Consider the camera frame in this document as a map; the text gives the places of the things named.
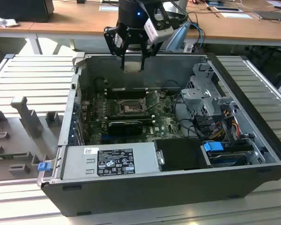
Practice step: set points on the white paper sheet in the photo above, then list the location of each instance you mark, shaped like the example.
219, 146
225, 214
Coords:
236, 15

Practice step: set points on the silver CPU plate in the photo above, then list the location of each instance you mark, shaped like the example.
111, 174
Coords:
132, 67

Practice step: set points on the black graphics card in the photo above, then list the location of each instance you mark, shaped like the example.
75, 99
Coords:
124, 128

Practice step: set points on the black PC case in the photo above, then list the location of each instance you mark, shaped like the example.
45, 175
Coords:
154, 194

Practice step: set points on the crumpled white paper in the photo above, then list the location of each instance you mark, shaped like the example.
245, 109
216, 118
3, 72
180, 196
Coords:
5, 22

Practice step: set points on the dark notebook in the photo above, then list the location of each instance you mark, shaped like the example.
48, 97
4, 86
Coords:
269, 15

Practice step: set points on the blue case latch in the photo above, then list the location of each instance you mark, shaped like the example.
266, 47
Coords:
43, 167

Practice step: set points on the grey parts rack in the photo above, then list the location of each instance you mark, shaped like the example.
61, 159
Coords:
16, 131

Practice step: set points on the metal drive cage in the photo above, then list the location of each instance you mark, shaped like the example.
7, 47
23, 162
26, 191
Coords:
194, 96

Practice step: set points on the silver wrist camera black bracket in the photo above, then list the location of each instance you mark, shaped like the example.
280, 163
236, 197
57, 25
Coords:
161, 32

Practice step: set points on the black RAM slot row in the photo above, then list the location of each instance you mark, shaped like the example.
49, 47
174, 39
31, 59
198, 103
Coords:
131, 93
140, 116

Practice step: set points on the coin cell battery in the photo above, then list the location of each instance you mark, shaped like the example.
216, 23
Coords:
162, 94

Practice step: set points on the black plastic shroud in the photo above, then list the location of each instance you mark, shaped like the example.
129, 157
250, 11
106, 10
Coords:
180, 154

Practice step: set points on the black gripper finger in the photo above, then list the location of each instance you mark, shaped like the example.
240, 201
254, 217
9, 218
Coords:
113, 42
150, 50

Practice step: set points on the blue disk carrier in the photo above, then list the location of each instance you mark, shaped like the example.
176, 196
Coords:
213, 147

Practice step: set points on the white tablet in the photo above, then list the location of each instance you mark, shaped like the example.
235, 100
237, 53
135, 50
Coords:
226, 9

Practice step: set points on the CPU socket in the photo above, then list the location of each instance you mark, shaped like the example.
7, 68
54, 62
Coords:
128, 107

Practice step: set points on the black box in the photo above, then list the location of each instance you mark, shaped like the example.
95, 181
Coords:
21, 10

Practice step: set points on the wooden desk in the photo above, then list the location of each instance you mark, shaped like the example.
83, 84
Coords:
84, 21

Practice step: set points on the green motherboard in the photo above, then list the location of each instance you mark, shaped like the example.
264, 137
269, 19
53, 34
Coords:
164, 117

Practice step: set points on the hard disk drive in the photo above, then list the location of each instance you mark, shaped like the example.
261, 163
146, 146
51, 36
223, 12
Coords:
227, 160

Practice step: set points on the pale paper sheet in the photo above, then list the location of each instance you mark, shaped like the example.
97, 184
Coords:
107, 8

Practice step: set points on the silver power supply unit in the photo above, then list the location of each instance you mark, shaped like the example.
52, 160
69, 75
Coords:
77, 164

